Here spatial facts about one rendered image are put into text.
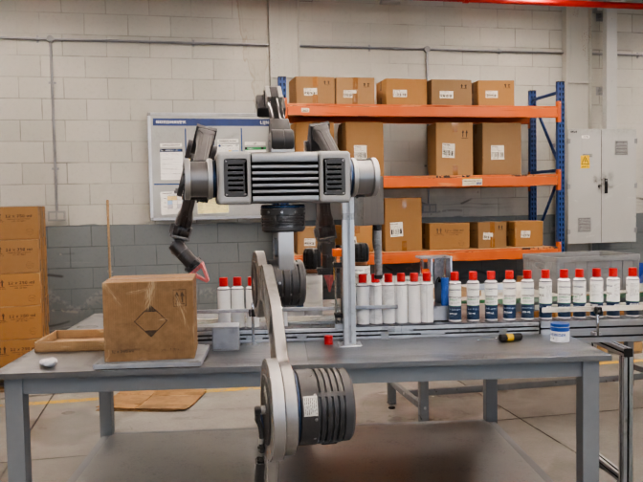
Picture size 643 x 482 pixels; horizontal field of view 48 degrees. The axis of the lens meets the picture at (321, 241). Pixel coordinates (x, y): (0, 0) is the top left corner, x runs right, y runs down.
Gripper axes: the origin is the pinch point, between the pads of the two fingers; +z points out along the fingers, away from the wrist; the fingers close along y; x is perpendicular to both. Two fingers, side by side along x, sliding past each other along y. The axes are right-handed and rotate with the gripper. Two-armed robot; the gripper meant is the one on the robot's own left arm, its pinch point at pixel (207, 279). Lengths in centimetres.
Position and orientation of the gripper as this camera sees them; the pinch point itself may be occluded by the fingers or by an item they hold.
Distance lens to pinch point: 289.5
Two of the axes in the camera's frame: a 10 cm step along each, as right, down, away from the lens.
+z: 6.6, 7.5, 1.0
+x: -7.5, 6.6, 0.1
